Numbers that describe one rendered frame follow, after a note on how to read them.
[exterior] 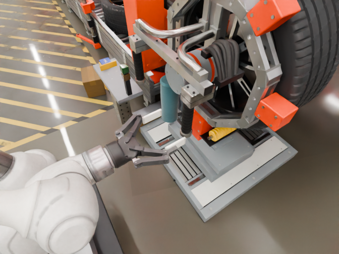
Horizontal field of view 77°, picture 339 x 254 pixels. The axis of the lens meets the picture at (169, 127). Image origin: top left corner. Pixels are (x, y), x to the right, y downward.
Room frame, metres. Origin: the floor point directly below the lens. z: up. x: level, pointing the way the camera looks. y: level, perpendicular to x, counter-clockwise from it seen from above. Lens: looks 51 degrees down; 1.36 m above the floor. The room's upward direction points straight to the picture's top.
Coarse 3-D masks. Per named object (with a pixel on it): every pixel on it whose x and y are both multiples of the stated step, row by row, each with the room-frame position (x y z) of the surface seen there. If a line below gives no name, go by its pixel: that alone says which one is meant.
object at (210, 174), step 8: (176, 120) 1.01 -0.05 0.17; (168, 128) 0.97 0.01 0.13; (176, 128) 0.95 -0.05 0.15; (176, 136) 0.89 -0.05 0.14; (184, 144) 0.80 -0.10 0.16; (192, 152) 0.73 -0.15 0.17; (200, 160) 0.69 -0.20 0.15; (240, 160) 0.68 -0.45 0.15; (200, 168) 0.65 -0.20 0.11; (208, 168) 0.63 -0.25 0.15; (232, 168) 0.65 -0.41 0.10; (208, 176) 0.59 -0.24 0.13; (216, 176) 0.58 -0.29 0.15
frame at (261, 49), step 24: (192, 0) 0.87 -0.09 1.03; (216, 0) 0.70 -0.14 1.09; (240, 0) 0.63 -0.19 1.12; (168, 24) 0.93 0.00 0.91; (240, 24) 0.61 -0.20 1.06; (264, 48) 0.58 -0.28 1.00; (264, 72) 0.50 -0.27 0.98; (264, 96) 0.49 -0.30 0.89; (216, 120) 0.60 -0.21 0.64; (240, 120) 0.51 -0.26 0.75
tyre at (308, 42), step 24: (312, 0) 0.65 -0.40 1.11; (336, 0) 0.68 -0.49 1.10; (288, 24) 0.58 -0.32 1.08; (312, 24) 0.59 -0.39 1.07; (336, 24) 0.64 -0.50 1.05; (288, 48) 0.55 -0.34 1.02; (312, 48) 0.56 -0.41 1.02; (336, 48) 0.61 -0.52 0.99; (288, 72) 0.53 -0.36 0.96; (312, 72) 0.53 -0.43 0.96; (288, 96) 0.50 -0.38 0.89; (312, 96) 0.56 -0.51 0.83
